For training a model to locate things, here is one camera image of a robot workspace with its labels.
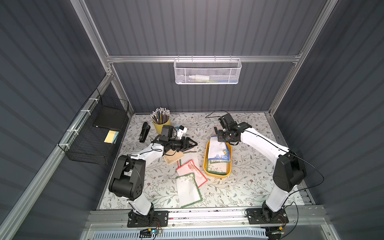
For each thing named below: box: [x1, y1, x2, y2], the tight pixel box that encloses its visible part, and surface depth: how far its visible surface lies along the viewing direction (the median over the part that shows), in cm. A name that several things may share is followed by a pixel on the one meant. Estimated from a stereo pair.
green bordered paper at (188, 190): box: [175, 172, 203, 208], surface depth 85 cm
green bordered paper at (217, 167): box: [207, 159, 230, 175], surface depth 91 cm
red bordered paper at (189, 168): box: [176, 159, 208, 188], surface depth 91 cm
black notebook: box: [92, 106, 128, 131], surface depth 81 cm
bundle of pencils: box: [150, 107, 171, 124], surface depth 98 cm
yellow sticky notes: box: [104, 130, 119, 144], surface depth 77 cm
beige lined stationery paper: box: [163, 149, 185, 166], surface depth 96 cm
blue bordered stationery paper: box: [208, 135, 231, 162], surface depth 88 cm
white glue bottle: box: [188, 74, 210, 82], surface depth 92 cm
